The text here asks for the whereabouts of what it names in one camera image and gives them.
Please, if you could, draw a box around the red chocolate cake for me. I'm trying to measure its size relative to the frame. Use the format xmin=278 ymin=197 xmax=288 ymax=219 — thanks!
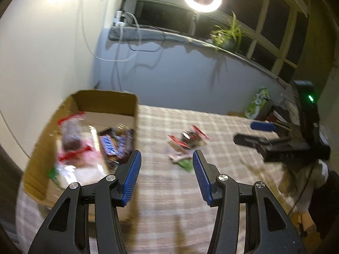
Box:
xmin=168 ymin=125 xmax=210 ymax=150

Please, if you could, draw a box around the small pink candy wrapper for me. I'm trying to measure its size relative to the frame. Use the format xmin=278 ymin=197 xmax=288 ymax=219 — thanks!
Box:
xmin=168 ymin=152 xmax=191 ymax=163

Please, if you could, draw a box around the green mint candy packet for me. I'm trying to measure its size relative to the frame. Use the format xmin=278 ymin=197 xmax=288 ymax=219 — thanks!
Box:
xmin=48 ymin=164 xmax=77 ymax=189

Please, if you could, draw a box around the long red snack package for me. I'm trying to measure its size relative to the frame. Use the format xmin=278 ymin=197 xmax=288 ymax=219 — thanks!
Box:
xmin=57 ymin=112 xmax=92 ymax=163

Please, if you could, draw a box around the snickers bar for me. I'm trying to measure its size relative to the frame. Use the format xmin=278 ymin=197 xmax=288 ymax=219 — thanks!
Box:
xmin=99 ymin=127 xmax=118 ymax=164
xmin=117 ymin=129 xmax=134 ymax=163

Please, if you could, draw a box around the white gloved hand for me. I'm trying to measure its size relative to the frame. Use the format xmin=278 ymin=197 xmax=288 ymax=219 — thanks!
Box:
xmin=278 ymin=160 xmax=329 ymax=214

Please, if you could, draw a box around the green white tissue pack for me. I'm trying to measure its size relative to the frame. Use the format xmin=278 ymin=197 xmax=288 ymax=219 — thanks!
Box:
xmin=244 ymin=87 xmax=271 ymax=119

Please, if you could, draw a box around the green candy wrapper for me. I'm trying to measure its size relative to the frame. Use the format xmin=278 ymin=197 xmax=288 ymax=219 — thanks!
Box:
xmin=176 ymin=159 xmax=193 ymax=173

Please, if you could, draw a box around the pink packaged bread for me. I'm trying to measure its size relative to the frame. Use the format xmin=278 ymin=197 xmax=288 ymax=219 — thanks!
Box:
xmin=56 ymin=126 xmax=105 ymax=167

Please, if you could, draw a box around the brown cardboard box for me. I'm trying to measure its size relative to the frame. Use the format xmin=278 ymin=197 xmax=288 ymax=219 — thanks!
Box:
xmin=24 ymin=90 xmax=139 ymax=209

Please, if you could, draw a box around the Snickers bar in box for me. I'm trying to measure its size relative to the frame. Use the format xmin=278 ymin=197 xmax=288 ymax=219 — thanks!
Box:
xmin=99 ymin=127 xmax=118 ymax=164

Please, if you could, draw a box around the potted spider plant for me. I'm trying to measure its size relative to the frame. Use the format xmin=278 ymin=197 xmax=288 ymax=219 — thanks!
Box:
xmin=210 ymin=11 xmax=245 ymax=52

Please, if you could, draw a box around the plaid table cloth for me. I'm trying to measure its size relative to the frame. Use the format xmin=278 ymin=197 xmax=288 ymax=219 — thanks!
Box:
xmin=15 ymin=105 xmax=305 ymax=254

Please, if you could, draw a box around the grey windowsill cushion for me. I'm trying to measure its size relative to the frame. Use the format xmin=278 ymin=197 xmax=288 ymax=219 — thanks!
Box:
xmin=108 ymin=27 xmax=211 ymax=47

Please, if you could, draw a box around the white power strip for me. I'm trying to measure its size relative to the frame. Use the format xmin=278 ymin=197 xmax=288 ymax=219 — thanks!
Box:
xmin=112 ymin=10 xmax=126 ymax=27

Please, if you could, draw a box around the black cable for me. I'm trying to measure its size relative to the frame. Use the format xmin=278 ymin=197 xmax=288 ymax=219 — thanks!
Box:
xmin=124 ymin=11 xmax=164 ymax=52

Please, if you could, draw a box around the white cable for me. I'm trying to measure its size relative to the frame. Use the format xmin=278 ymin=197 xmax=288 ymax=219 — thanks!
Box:
xmin=79 ymin=11 xmax=143 ymax=62

